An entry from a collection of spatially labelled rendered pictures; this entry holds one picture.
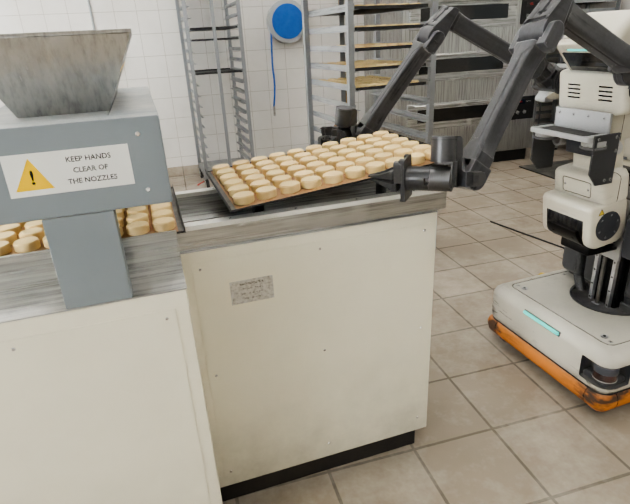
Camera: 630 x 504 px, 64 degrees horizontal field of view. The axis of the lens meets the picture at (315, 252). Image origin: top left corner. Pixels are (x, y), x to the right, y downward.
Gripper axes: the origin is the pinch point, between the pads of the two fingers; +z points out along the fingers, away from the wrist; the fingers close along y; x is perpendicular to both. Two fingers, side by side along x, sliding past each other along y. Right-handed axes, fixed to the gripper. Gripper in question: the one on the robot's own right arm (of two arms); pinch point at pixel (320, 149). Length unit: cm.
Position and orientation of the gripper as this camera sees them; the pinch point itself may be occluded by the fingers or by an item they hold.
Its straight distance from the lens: 159.9
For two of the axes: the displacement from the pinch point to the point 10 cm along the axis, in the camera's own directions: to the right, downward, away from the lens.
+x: 8.9, 1.0, -4.4
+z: -4.4, 4.2, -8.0
